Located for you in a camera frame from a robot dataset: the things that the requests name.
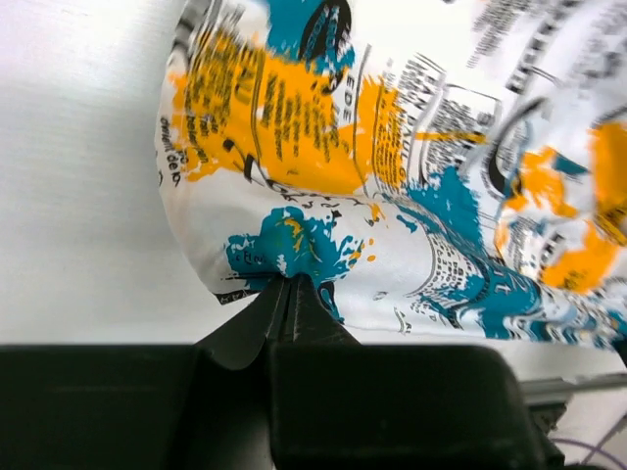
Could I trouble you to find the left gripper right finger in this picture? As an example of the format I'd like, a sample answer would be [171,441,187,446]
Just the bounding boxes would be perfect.
[267,276,546,469]

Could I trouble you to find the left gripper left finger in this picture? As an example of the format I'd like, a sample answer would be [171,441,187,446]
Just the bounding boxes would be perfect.
[1,279,289,469]

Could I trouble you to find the patterned white shorts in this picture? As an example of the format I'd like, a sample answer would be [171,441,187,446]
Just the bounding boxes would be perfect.
[155,1,626,349]

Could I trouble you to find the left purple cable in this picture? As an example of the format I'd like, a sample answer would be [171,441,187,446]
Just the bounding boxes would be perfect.
[551,420,627,466]

